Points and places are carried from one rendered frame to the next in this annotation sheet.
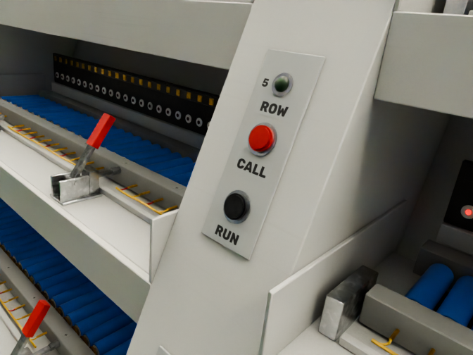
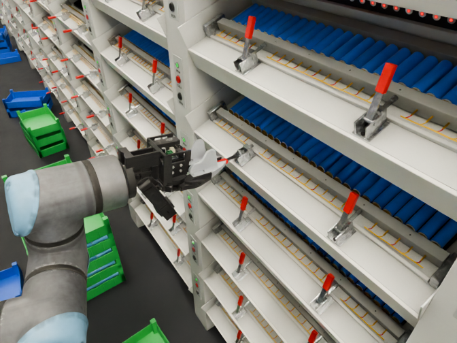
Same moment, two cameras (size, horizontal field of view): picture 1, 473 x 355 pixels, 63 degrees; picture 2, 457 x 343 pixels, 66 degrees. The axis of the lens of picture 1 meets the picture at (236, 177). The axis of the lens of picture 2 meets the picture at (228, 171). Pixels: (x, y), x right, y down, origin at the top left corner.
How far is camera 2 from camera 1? 0.40 m
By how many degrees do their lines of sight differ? 38
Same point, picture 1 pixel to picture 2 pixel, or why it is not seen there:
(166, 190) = (403, 237)
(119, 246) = (388, 286)
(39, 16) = (275, 107)
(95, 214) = (361, 254)
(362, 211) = not seen: outside the picture
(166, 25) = (403, 177)
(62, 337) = (339, 281)
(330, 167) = not seen: outside the picture
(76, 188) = (343, 235)
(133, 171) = (373, 216)
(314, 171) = not seen: outside the picture
